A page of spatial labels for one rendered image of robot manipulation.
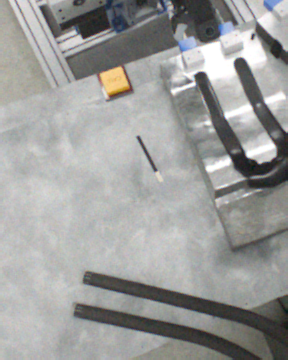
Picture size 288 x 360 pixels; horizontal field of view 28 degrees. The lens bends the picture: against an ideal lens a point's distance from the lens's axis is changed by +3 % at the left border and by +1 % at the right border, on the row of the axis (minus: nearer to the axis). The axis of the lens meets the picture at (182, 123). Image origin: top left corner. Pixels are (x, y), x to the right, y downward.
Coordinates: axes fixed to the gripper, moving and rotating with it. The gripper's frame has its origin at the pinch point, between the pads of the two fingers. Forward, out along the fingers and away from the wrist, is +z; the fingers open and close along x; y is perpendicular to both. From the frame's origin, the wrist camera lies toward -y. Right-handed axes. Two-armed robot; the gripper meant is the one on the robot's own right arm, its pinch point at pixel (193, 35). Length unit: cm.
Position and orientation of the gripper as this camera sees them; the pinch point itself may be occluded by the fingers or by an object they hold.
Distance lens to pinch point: 138.5
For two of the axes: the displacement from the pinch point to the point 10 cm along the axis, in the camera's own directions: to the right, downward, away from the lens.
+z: 0.1, 3.4, 9.4
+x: -9.3, 3.4, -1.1
